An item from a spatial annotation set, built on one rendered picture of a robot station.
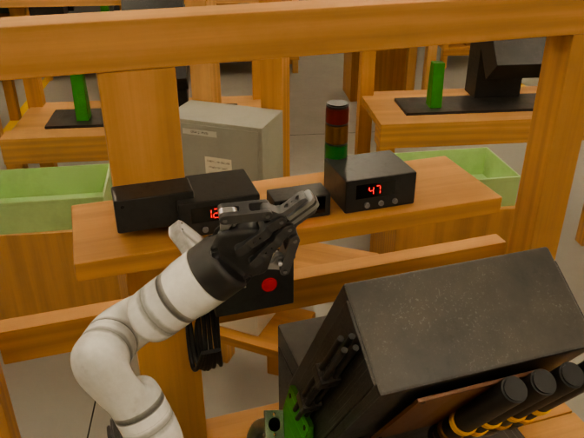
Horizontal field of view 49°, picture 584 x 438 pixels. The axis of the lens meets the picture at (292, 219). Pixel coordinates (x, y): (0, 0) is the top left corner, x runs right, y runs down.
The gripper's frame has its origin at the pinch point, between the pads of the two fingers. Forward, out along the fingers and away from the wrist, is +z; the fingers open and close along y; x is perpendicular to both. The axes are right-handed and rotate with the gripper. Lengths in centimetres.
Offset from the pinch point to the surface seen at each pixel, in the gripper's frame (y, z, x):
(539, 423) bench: -126, -6, 28
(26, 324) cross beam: -20, -79, 51
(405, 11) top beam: -23, 26, 61
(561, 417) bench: -131, 0, 29
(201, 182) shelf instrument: -19, -26, 51
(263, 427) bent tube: -53, -44, 18
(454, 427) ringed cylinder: -52, -8, -3
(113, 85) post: 7, -24, 53
